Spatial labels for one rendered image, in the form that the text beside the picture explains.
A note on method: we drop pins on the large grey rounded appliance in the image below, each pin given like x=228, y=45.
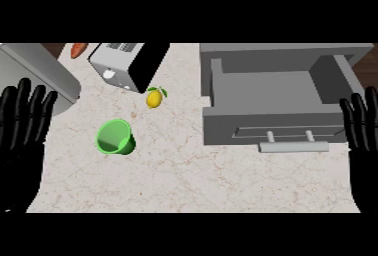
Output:
x=34, y=76

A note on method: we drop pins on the green cup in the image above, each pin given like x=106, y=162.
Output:
x=115, y=137

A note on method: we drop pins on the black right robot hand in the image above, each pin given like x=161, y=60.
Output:
x=363, y=156

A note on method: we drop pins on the yellow lemon with leaves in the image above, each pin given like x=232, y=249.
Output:
x=154, y=98

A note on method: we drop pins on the grey cabinet body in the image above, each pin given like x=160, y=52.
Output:
x=285, y=50

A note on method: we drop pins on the grey toaster appliance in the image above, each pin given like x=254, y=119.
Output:
x=127, y=65

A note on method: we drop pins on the grey open drawer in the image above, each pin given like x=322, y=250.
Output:
x=275, y=86

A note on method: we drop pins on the orange carrot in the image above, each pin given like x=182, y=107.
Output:
x=77, y=50

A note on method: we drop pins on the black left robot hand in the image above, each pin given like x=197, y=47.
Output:
x=19, y=143

